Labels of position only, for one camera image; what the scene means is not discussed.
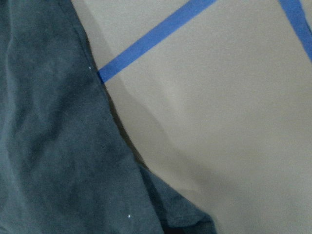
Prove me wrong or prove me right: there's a black graphic t-shirt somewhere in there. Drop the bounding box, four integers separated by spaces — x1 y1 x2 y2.
0 0 216 234

